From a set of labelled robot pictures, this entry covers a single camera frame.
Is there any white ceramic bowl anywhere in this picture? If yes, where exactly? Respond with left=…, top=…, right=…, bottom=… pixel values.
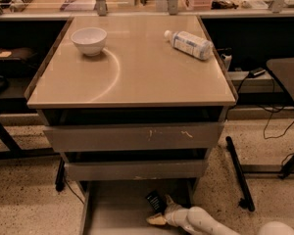
left=71, top=27, right=107, bottom=56

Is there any open bottom drawer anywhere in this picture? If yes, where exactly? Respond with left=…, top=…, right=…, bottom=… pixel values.
left=79, top=179, right=193, bottom=235

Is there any grey drawer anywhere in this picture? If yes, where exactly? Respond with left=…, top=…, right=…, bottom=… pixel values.
left=65, top=160, right=208, bottom=181
left=44, top=122, right=223, bottom=152

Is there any black phone device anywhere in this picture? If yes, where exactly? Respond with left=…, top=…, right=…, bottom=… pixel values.
left=248, top=68, right=266, bottom=78

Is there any grey top drawer front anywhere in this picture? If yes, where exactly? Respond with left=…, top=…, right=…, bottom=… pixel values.
left=44, top=122, right=223, bottom=152

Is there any black table leg bar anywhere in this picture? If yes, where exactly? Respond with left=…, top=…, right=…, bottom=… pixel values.
left=225, top=136, right=255, bottom=212

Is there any clear plastic water bottle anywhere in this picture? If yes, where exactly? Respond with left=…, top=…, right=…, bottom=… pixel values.
left=164, top=30, right=213, bottom=61

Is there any grey drawer cabinet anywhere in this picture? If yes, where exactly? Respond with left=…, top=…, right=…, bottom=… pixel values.
left=24, top=15, right=239, bottom=235

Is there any black left desk leg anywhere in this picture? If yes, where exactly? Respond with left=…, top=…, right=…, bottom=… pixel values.
left=0, top=123, right=54, bottom=160

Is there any grey middle drawer front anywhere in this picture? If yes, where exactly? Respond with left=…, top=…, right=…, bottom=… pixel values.
left=65, top=160, right=208, bottom=181

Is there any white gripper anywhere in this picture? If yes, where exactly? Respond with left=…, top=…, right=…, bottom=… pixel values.
left=146, top=194, right=194, bottom=233

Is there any dark blue rxbar wrapper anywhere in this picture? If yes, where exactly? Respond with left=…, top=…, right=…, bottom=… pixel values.
left=145, top=190, right=167, bottom=213

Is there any black floor cable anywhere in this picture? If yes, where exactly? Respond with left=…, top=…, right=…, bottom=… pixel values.
left=258, top=105, right=294, bottom=141

